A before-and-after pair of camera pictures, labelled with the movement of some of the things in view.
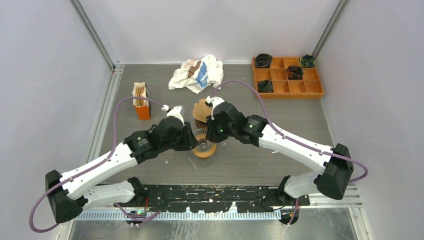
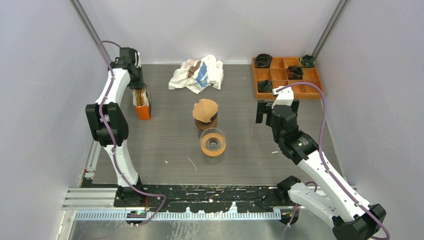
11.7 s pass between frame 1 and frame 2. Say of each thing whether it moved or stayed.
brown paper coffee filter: stayed
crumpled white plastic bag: stayed
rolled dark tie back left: stayed
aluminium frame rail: stayed
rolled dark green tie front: stayed
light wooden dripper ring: moved
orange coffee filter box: stayed
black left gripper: moved
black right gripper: moved
